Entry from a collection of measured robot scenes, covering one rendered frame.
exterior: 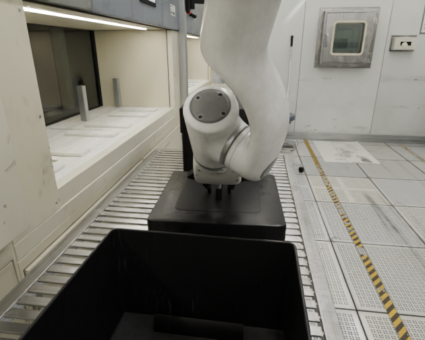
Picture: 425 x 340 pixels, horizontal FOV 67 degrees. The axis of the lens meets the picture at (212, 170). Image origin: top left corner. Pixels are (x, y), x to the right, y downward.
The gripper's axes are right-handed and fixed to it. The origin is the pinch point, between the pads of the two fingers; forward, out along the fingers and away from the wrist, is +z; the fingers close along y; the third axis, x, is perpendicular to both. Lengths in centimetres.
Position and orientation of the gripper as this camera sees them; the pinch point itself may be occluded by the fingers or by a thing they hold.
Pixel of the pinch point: (219, 185)
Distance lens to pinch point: 76.1
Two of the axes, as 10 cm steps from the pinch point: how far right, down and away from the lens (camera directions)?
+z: 0.6, 4.1, 9.1
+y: -10.0, -0.3, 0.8
